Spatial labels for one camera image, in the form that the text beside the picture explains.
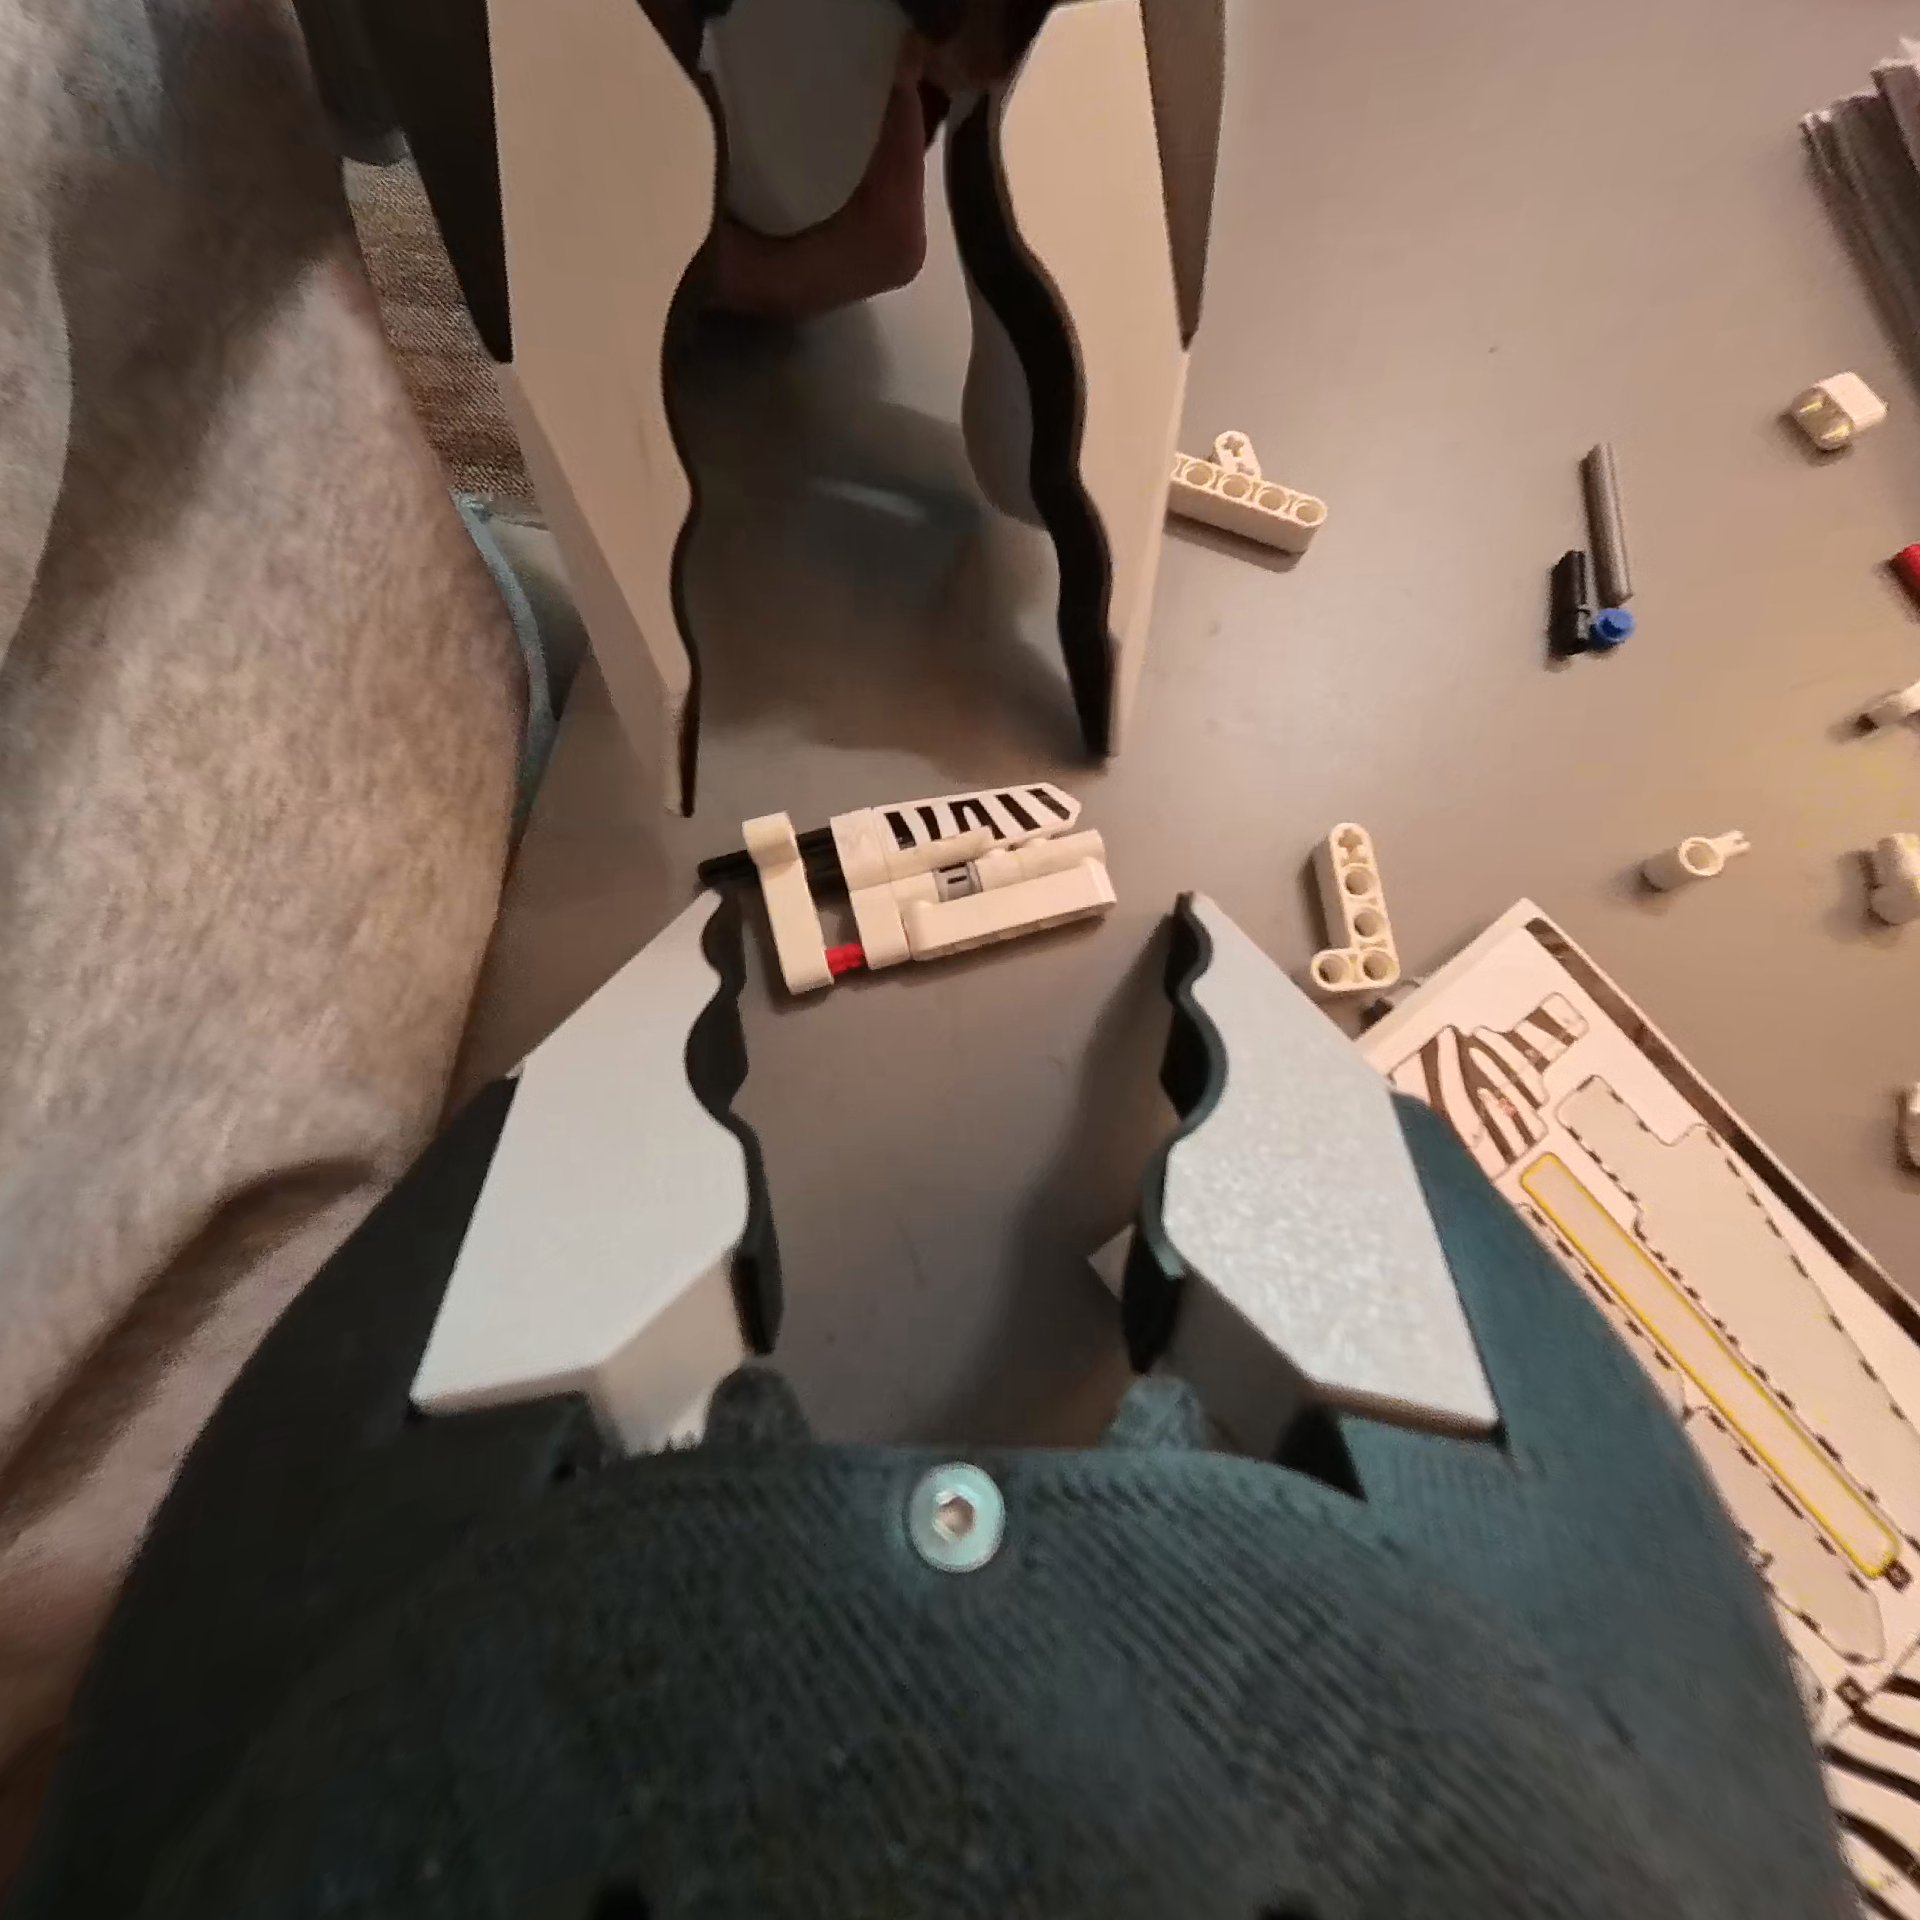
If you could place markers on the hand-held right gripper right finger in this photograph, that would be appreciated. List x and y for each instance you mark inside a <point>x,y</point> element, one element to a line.
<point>1320,1233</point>

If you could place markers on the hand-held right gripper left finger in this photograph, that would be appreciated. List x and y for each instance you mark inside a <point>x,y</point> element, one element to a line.
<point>602,1233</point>

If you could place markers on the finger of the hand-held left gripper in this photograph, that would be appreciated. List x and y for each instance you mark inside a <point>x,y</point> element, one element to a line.
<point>602,377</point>
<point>1095,225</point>

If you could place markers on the white zebra striped lego assembly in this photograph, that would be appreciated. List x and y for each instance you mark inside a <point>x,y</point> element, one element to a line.
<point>959,886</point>

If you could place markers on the white lego beam with stub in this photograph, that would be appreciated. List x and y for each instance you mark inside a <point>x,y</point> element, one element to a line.
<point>1243,495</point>

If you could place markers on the white angled lego beam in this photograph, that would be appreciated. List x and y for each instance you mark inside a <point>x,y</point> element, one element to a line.
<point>1356,918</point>

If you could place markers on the white lego pin connector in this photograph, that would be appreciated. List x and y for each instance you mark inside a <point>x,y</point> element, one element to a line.
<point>1689,863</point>

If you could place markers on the dark grey lego axle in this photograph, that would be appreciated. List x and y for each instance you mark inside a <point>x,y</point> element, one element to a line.
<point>1609,511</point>

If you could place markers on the blue lego pin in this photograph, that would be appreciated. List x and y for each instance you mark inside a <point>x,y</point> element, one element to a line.
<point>1613,629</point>

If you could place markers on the small white lego piece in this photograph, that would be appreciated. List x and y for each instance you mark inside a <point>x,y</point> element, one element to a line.
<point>1895,707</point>
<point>1894,886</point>

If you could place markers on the white boxy lego piece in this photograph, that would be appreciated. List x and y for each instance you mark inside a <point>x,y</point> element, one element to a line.
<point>1839,410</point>

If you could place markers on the red lego piece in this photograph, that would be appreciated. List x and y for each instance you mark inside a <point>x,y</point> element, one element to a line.
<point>1907,579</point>

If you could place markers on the person's left hand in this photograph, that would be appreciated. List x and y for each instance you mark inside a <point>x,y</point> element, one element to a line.
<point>886,254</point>

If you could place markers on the brown woven fabric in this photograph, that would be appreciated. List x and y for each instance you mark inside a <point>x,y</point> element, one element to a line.
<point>450,390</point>

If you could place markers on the zebra striped sticker sheet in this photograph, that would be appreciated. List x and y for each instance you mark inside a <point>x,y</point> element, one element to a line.
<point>1727,1275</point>

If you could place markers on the grey fleece cloth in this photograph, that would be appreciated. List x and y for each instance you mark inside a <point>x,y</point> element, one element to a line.
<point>195,751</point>

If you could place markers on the black flat object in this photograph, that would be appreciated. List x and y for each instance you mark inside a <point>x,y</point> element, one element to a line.
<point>1568,601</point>

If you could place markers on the grey paper booklet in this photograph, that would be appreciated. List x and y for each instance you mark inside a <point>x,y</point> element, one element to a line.
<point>1876,182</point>

